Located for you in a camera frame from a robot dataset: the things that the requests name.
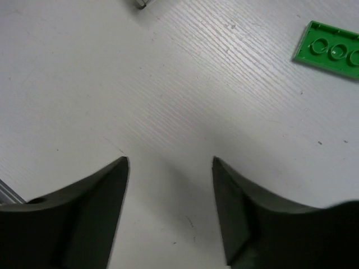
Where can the clear drawer container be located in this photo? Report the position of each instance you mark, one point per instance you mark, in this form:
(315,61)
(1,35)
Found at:
(141,4)

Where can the aluminium table front rail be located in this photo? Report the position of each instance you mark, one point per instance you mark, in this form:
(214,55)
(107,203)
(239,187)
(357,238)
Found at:
(8,196)

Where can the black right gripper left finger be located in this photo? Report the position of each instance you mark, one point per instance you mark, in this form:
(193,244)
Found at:
(73,227)

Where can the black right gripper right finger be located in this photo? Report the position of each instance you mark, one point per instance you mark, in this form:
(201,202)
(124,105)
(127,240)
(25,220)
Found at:
(261,229)

